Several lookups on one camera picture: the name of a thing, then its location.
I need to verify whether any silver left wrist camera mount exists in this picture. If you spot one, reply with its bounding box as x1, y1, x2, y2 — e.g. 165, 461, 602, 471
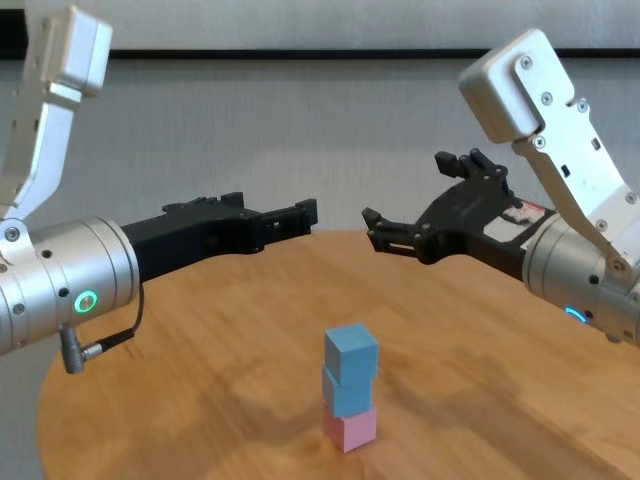
0, 4, 114, 221

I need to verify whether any blue cube block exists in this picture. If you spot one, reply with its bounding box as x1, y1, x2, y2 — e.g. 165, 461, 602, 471
321, 367, 374, 418
323, 323, 380, 389

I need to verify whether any white wall panel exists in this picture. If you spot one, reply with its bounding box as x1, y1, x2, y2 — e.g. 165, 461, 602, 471
23, 0, 640, 52

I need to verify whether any left arm connector cable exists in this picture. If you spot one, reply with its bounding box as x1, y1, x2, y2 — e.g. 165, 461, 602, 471
59, 282, 146, 375

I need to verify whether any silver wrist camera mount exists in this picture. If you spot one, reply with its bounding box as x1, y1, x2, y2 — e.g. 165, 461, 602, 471
0, 4, 114, 221
457, 28, 640, 281

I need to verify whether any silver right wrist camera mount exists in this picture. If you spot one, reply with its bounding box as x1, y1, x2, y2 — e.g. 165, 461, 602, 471
457, 28, 640, 281

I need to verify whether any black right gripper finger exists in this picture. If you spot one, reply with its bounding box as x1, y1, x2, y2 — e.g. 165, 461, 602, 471
433, 148, 512, 194
361, 207, 421, 259

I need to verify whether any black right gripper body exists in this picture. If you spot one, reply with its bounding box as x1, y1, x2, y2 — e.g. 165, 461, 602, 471
412, 177, 559, 282

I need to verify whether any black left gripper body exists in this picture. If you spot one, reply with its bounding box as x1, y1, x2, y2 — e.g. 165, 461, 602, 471
120, 191, 266, 286

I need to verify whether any black wall trim strip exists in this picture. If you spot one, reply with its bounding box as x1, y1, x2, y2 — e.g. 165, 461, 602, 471
0, 9, 640, 63

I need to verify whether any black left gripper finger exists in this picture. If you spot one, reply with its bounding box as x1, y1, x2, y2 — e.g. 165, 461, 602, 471
257, 198, 320, 251

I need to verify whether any pink cube block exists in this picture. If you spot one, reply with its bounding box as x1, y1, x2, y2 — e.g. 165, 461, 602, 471
322, 404, 377, 454

